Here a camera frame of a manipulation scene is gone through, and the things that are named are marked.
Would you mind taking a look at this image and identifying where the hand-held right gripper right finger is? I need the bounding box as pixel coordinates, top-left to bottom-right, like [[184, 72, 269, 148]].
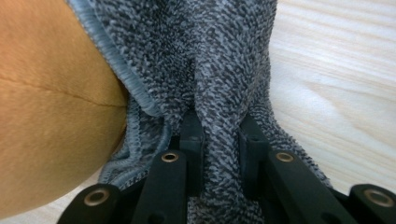
[[237, 114, 273, 201]]

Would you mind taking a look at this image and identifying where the orange plush toy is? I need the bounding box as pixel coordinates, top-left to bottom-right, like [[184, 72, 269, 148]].
[[0, 0, 131, 219]]

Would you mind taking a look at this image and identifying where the grey towel cloth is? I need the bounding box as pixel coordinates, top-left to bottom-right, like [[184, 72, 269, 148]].
[[66, 0, 333, 224]]

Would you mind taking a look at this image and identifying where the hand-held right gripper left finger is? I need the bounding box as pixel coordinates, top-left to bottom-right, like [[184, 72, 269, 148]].
[[169, 107, 206, 198]]

